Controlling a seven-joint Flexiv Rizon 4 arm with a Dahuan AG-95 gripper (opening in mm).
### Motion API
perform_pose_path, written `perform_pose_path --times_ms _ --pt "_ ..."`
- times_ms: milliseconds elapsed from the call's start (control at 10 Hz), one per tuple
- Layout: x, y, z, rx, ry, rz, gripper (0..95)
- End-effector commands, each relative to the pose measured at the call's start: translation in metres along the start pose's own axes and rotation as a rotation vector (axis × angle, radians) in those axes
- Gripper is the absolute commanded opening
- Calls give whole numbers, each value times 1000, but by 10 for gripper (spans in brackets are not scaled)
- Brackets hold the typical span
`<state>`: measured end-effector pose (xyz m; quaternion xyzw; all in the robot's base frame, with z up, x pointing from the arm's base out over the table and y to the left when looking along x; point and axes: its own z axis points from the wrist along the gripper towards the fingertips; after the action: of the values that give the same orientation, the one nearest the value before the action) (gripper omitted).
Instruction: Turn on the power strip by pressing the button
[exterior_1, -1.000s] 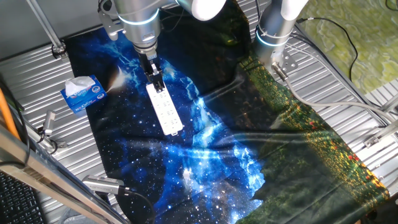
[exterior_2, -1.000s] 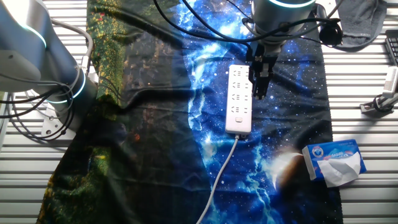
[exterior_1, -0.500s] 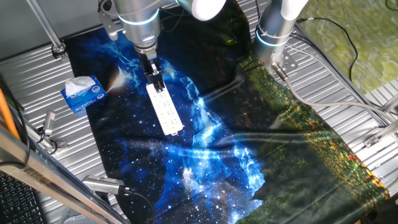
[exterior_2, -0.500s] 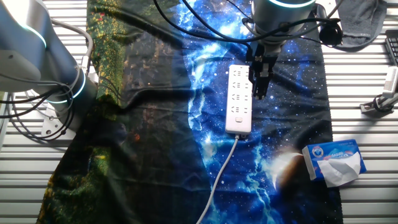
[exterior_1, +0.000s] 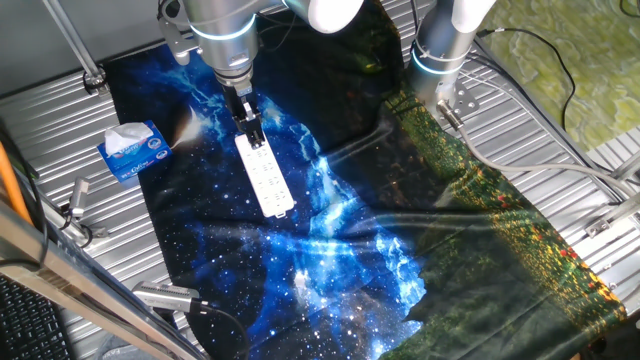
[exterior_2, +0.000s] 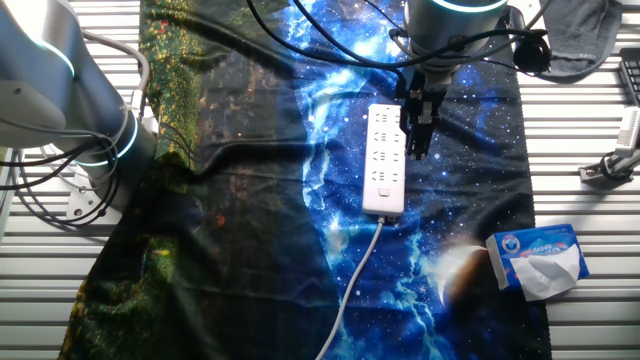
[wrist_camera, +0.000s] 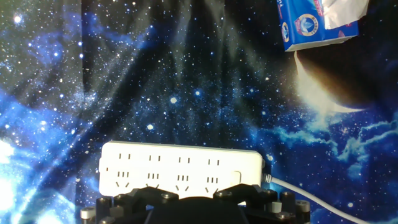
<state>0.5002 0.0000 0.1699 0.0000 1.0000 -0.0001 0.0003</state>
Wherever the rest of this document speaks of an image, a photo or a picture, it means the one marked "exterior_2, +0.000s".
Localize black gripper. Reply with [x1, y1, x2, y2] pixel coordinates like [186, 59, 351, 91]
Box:
[394, 66, 452, 162]

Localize white power strip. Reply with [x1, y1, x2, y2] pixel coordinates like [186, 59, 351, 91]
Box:
[361, 103, 407, 218]

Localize blue tissue box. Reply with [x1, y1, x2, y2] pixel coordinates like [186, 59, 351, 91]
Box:
[485, 222, 591, 303]

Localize grey towel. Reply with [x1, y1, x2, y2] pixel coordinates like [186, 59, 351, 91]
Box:
[537, 0, 624, 85]

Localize galaxy print cloth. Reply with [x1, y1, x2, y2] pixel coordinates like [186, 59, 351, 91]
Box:
[58, 0, 554, 360]

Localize black keyboard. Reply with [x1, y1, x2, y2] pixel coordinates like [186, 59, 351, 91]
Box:
[618, 47, 640, 107]

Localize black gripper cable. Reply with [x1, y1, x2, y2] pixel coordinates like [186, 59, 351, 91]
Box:
[246, 0, 552, 77]

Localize white power strip cord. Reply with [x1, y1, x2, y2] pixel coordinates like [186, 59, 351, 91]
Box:
[314, 216, 387, 360]

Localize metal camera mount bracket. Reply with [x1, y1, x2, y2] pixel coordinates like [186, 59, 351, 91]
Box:
[578, 147, 640, 191]

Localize thick grey robot cable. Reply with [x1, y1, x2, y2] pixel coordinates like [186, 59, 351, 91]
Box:
[82, 29, 153, 121]

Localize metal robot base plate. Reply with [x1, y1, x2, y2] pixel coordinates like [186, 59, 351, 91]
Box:
[65, 185, 124, 227]

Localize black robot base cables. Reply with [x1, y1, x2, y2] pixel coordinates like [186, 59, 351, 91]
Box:
[0, 128, 124, 229]

